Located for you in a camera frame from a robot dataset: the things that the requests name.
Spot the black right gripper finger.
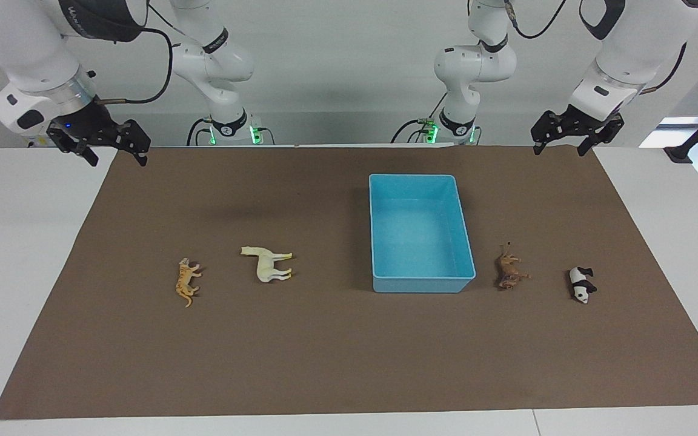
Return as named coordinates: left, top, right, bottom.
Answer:
left=118, top=119, right=151, bottom=167
left=47, top=126, right=100, bottom=167

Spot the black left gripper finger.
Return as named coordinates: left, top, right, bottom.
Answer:
left=577, top=118, right=624, bottom=157
left=531, top=111, right=562, bottom=156

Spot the orange tiger toy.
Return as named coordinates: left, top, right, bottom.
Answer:
left=175, top=257, right=203, bottom=308

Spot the black and white panda toy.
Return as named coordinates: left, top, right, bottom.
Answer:
left=569, top=266, right=598, bottom=305

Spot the cream white horse toy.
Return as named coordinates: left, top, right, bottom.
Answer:
left=240, top=245, right=295, bottom=283

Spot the blue plastic storage box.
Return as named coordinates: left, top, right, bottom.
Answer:
left=368, top=173, right=477, bottom=294

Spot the brown table mat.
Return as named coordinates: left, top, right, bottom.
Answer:
left=0, top=144, right=698, bottom=421

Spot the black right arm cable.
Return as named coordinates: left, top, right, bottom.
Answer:
left=96, top=0, right=174, bottom=105

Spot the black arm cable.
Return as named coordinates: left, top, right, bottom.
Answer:
left=96, top=0, right=174, bottom=105
left=504, top=0, right=689, bottom=96

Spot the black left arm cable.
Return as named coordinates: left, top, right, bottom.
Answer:
left=504, top=0, right=689, bottom=96

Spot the black left base cable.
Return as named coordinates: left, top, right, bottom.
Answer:
left=391, top=118, right=436, bottom=144

